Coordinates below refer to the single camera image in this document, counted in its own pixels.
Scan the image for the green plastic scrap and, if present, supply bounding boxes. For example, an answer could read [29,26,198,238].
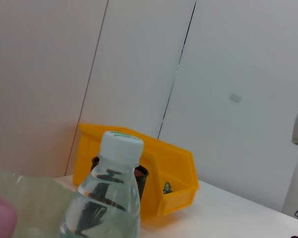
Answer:
[162,180,174,194]

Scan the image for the clear green-label water bottle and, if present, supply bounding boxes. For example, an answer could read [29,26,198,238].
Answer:
[59,130,145,238]

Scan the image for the yellow plastic bin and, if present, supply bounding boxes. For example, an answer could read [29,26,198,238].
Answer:
[73,123,200,220]

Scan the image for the black mesh pen holder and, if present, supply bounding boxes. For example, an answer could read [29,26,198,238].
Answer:
[90,156,149,201]

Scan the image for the pink peach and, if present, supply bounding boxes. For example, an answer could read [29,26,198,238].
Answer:
[0,193,18,236]

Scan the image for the green glass fruit plate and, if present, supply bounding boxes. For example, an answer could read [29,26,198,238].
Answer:
[0,168,77,238]

